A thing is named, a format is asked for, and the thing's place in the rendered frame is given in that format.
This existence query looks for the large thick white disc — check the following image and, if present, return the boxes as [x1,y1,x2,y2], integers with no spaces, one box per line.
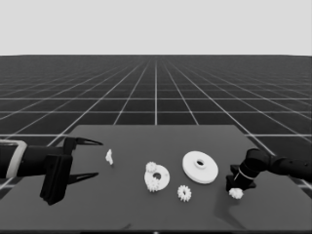
[181,150,219,185]

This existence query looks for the small white gear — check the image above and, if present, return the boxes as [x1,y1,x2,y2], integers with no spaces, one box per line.
[145,177,160,193]
[176,184,193,203]
[144,161,158,174]
[228,187,245,200]

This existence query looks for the white round carrier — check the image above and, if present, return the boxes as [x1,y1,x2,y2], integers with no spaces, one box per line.
[143,164,171,193]

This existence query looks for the small white T-shaped piece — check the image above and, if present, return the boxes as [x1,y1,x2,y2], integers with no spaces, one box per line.
[104,148,114,166]

